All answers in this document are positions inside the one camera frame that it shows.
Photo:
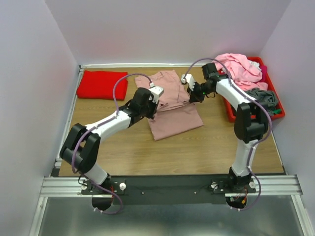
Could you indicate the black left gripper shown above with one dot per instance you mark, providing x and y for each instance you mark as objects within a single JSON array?
[{"x": 155, "y": 106}]

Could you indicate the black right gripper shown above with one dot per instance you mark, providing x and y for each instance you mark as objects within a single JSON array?
[{"x": 194, "y": 98}]

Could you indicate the dusty pink graphic t-shirt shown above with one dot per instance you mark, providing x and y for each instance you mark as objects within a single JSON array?
[{"x": 175, "y": 115}]

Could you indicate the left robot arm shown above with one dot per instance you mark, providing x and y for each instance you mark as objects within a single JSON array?
[{"x": 80, "y": 149}]

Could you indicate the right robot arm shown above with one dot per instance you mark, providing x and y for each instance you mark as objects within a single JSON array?
[{"x": 251, "y": 126}]

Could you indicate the red plastic bin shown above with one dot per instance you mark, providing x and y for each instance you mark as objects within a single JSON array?
[{"x": 231, "y": 111}]

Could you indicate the light pink t-shirt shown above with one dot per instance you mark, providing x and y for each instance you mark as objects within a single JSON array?
[{"x": 238, "y": 65}]

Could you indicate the white printed t-shirt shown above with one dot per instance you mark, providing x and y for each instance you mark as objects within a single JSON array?
[{"x": 254, "y": 67}]

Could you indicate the magenta t-shirt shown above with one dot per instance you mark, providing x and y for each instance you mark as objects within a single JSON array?
[{"x": 263, "y": 69}]

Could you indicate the grey t-shirt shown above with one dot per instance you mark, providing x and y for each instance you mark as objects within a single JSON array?
[{"x": 266, "y": 96}]

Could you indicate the green t-shirt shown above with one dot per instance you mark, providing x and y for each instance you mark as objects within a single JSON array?
[{"x": 276, "y": 112}]

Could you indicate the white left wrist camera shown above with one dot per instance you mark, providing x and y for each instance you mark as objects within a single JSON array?
[{"x": 156, "y": 93}]

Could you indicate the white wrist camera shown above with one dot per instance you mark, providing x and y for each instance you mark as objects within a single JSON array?
[
  {"x": 156, "y": 93},
  {"x": 189, "y": 80}
]

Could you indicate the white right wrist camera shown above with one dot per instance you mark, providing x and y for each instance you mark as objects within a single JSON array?
[{"x": 189, "y": 80}]

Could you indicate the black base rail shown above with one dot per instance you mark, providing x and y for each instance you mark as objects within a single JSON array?
[{"x": 178, "y": 189}]

